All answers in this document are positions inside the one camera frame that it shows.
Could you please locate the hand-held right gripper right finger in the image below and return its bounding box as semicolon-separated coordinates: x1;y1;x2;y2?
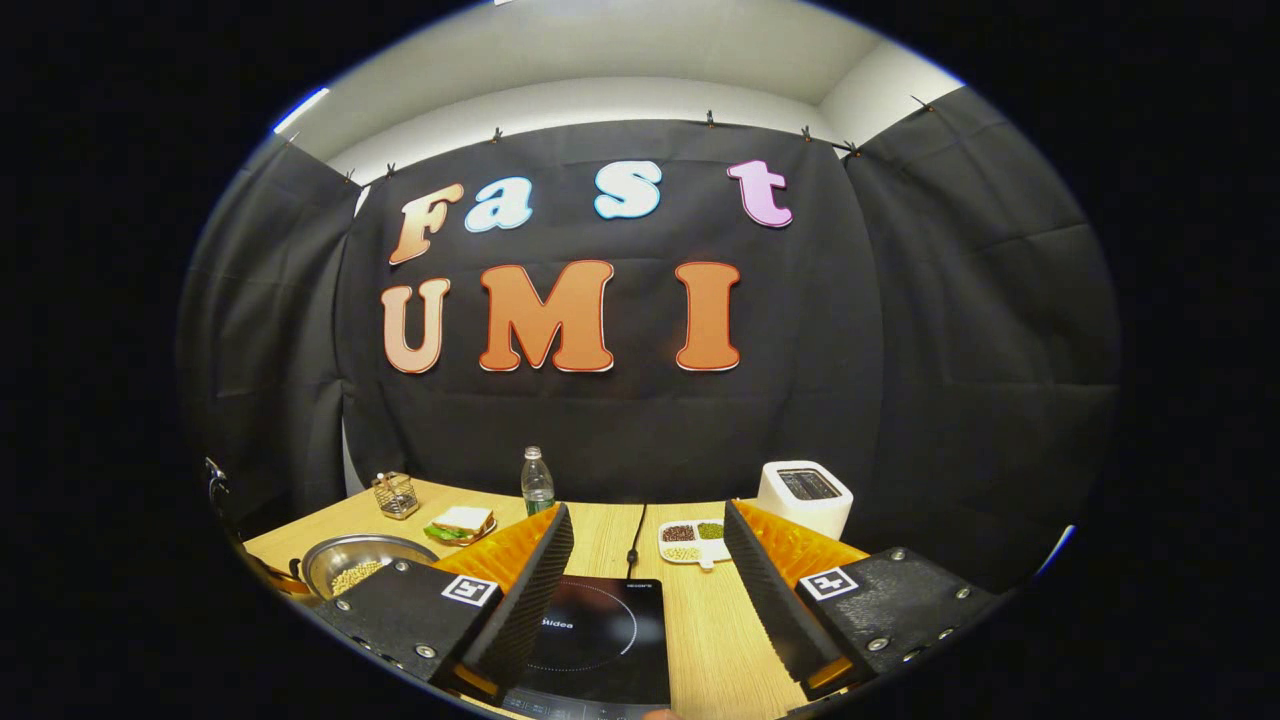
722;500;1001;701

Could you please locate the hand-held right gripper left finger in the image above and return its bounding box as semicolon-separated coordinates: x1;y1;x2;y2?
312;503;577;706

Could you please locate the pile of yellow soybeans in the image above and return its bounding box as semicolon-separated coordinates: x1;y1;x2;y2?
330;560;387;598

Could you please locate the black induction cooktop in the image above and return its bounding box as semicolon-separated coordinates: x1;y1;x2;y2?
500;575;673;717

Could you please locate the steel pot with black handles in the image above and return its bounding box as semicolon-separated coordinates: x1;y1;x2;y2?
298;533;443;603

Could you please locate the white divided bean dish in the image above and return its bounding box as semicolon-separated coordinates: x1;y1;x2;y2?
658;518;733;571

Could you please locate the white bread lettuce sandwich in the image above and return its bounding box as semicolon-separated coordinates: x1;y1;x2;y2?
425;506;496;544

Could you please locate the white toaster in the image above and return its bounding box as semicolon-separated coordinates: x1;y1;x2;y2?
756;460;854;541

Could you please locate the clear plastic water bottle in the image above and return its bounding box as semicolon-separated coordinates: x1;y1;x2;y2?
520;446;556;517

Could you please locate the black backdrop cloth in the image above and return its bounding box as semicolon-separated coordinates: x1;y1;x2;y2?
178;85;1121;591

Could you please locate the black cooktop power cable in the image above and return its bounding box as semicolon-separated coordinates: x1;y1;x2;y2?
625;503;649;581

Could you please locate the metal wire utensil holder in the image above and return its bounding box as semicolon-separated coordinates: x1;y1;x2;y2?
372;471;421;521

